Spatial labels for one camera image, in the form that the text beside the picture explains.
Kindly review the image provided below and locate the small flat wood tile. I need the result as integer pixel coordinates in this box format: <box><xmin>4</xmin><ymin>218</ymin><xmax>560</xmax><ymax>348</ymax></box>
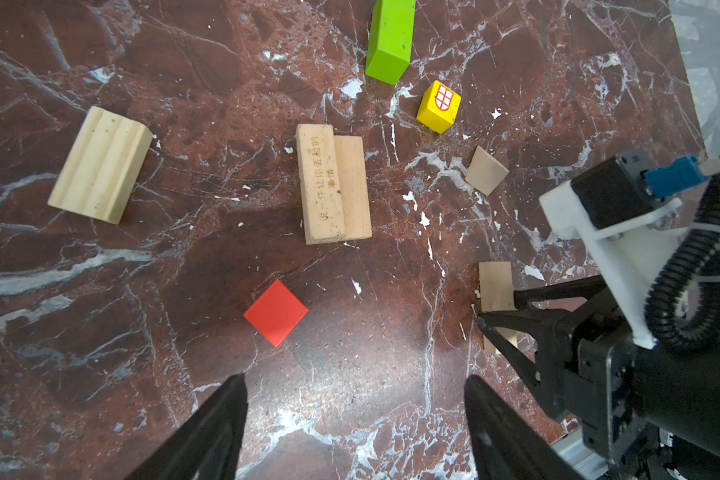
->
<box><xmin>465</xmin><ymin>147</ymin><xmax>509</xmax><ymax>196</ymax></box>

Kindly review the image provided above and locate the red cube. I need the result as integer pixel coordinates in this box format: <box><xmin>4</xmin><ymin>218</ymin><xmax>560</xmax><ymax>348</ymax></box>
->
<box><xmin>244</xmin><ymin>280</ymin><xmax>308</xmax><ymax>348</ymax></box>

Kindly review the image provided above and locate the grooved natural wood block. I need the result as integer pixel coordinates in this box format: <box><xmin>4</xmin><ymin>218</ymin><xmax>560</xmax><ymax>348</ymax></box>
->
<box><xmin>48</xmin><ymin>106</ymin><xmax>153</xmax><ymax>224</ymax></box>

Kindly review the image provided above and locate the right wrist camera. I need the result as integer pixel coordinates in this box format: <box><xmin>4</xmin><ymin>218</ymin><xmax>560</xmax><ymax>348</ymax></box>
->
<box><xmin>540</xmin><ymin>149</ymin><xmax>720</xmax><ymax>349</ymax></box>

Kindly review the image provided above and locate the natural wood block top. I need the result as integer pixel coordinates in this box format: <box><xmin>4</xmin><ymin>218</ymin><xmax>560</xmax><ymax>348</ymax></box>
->
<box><xmin>296</xmin><ymin>124</ymin><xmax>346</xmax><ymax>245</ymax></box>

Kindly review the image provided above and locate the yellow printed cube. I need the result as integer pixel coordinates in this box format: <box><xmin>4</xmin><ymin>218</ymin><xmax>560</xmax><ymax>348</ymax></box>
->
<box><xmin>416</xmin><ymin>80</ymin><xmax>461</xmax><ymax>134</ymax></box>

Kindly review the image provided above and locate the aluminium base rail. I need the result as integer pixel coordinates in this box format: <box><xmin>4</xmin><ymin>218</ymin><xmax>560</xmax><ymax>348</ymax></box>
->
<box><xmin>551</xmin><ymin>429</ymin><xmax>608</xmax><ymax>480</ymax></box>

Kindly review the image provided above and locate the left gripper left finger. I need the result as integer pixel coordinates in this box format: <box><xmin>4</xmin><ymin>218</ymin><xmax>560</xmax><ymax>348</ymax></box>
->
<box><xmin>128</xmin><ymin>374</ymin><xmax>248</xmax><ymax>479</ymax></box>

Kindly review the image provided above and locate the green long block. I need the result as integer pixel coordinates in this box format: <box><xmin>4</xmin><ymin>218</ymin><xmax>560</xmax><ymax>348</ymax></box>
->
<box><xmin>366</xmin><ymin>0</ymin><xmax>416</xmax><ymax>85</ymax></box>

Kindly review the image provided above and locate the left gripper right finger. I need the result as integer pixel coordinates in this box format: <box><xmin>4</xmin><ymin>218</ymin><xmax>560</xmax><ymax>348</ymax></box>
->
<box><xmin>464</xmin><ymin>375</ymin><xmax>581</xmax><ymax>479</ymax></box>

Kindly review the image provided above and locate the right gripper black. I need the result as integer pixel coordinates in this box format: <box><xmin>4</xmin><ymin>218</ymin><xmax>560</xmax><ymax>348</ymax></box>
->
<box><xmin>476</xmin><ymin>275</ymin><xmax>720</xmax><ymax>479</ymax></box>

